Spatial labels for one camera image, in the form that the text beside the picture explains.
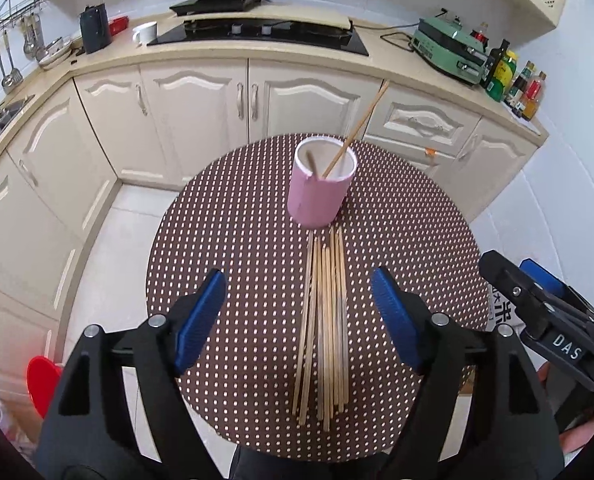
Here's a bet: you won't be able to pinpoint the white mug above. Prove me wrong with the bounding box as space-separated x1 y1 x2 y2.
132 21 158 47

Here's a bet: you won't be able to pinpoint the hanging steel ladle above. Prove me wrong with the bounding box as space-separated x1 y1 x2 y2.
22 17 39 58

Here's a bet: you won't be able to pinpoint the brown polka dot tablecloth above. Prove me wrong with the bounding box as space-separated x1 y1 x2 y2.
144 132 492 463

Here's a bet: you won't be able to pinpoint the dark olive oil bottle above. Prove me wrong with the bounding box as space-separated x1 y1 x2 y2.
484 39 511 92

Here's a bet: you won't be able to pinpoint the dark soy sauce bottle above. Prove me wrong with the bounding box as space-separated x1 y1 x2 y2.
507 60 535 111

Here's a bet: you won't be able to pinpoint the cream lower kitchen cabinets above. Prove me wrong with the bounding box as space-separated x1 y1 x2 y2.
0 7 550 401

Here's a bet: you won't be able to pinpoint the white printed bag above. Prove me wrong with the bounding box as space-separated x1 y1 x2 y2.
486 280 518 333

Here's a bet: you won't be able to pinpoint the red plastic stool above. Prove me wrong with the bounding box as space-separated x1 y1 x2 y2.
26 355 63 420

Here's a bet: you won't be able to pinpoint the green countertop grill appliance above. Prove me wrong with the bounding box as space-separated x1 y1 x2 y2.
409 16 490 86

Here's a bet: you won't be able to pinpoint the black induction cooker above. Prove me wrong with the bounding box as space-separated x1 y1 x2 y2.
169 0 269 17

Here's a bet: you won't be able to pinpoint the steel kitchen sink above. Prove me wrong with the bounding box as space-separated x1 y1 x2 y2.
0 94 36 166

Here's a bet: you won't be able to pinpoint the person's right hand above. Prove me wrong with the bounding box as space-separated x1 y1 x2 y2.
559 406 594 454

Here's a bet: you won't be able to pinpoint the black power cable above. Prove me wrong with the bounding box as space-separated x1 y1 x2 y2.
379 7 450 53

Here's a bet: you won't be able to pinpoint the orange cooking oil bottle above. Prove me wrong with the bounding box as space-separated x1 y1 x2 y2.
521 71 548 122

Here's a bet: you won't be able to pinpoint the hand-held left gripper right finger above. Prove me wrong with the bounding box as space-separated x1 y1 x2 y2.
370 266 564 480

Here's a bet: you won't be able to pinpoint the black glass gas hob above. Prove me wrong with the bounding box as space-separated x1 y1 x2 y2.
147 19 369 57

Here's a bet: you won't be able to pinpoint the black electric kettle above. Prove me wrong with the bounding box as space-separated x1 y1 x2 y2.
80 3 112 55

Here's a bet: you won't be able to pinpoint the hanging steel skimmer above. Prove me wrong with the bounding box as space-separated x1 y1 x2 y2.
0 35 24 94

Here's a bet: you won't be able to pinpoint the pink utensil holder cup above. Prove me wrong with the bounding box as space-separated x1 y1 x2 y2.
287 134 358 228

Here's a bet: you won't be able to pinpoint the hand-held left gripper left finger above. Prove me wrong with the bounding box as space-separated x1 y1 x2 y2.
33 268 227 480

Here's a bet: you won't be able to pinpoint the metal utensil rail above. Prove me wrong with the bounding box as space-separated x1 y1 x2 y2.
0 0 50 36

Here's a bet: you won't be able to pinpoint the row of wooden chopsticks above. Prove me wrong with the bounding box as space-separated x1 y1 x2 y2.
292 225 350 433

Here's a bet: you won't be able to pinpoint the green bottle yellow cap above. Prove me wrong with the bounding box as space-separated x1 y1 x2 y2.
488 50 520 103

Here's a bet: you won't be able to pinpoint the bamboo chopstick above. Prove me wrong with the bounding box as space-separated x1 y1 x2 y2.
322 80 391 180

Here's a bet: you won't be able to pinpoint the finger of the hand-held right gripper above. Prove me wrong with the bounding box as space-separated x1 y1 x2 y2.
521 258 594 322
478 250 560 335

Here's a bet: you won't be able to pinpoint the stack of steel bowls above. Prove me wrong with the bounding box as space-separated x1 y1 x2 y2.
36 37 73 71

